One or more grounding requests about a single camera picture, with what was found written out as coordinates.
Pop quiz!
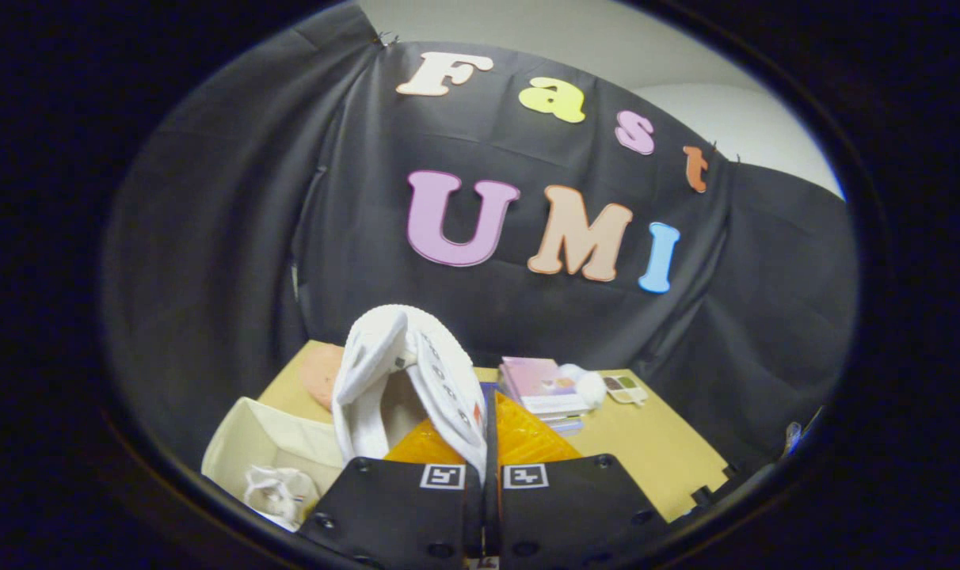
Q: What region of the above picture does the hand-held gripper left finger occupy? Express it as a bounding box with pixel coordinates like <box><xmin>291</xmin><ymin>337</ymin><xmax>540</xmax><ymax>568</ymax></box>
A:
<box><xmin>298</xmin><ymin>393</ymin><xmax>493</xmax><ymax>570</ymax></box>

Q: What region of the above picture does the white canvas shoe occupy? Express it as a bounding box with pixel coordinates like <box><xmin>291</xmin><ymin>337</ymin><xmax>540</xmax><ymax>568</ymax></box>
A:
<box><xmin>244</xmin><ymin>465</ymin><xmax>321</xmax><ymax>530</ymax></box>
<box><xmin>331</xmin><ymin>304</ymin><xmax>489</xmax><ymax>480</ymax></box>

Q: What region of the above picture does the small makeup palette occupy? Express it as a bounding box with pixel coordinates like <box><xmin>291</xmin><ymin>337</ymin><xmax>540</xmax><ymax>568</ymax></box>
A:
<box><xmin>603</xmin><ymin>374</ymin><xmax>649</xmax><ymax>406</ymax></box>

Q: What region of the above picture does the white plush toy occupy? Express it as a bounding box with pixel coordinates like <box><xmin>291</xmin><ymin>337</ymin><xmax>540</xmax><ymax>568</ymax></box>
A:
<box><xmin>559</xmin><ymin>363</ymin><xmax>608</xmax><ymax>410</ymax></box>

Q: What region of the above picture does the orange plush toy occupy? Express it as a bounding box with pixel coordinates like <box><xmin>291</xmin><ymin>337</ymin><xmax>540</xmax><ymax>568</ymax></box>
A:
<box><xmin>299</xmin><ymin>343</ymin><xmax>346</xmax><ymax>412</ymax></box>

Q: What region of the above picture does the pink cover book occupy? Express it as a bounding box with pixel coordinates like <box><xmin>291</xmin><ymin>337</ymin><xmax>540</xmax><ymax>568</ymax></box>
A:
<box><xmin>498</xmin><ymin>356</ymin><xmax>593</xmax><ymax>417</ymax></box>

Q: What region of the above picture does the beige fabric storage box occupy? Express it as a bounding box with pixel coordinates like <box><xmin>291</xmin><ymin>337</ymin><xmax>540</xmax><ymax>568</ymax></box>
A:
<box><xmin>201</xmin><ymin>396</ymin><xmax>346</xmax><ymax>533</ymax></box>

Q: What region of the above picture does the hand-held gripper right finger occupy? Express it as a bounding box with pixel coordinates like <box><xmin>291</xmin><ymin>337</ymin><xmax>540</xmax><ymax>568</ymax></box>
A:
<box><xmin>492</xmin><ymin>392</ymin><xmax>671</xmax><ymax>570</ymax></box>

